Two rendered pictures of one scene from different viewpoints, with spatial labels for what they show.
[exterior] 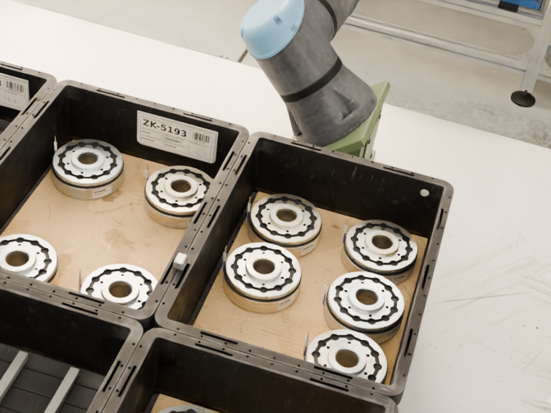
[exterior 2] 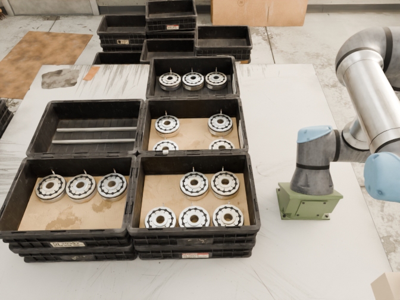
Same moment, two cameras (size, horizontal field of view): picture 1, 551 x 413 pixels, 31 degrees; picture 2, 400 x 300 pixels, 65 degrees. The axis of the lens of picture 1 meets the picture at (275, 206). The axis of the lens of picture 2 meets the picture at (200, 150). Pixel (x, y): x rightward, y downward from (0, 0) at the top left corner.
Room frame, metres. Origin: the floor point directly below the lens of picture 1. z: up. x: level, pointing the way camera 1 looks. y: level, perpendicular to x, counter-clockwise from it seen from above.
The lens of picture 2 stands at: (0.83, -0.62, 1.79)
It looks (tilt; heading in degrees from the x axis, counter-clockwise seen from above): 50 degrees down; 78
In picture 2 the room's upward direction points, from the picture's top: 1 degrees counter-clockwise
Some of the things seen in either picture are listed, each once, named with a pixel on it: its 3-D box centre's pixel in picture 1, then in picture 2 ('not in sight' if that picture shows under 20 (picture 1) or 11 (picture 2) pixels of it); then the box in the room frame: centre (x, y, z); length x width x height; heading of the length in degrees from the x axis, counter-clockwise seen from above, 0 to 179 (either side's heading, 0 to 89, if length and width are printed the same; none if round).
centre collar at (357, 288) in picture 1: (366, 297); (194, 219); (0.90, -0.14, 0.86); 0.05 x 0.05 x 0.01
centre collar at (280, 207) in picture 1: (286, 215); (225, 181); (1.04, -0.02, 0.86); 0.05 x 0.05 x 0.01
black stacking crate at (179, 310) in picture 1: (311, 279); (194, 198); (0.92, -0.06, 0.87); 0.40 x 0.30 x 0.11; 169
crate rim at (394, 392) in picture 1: (316, 252); (193, 190); (0.92, -0.06, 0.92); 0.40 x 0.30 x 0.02; 169
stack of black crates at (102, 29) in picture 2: not in sight; (127, 41); (0.72, 1.95, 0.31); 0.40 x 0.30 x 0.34; 168
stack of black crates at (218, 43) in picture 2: not in sight; (221, 62); (1.42, 1.39, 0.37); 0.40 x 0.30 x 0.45; 167
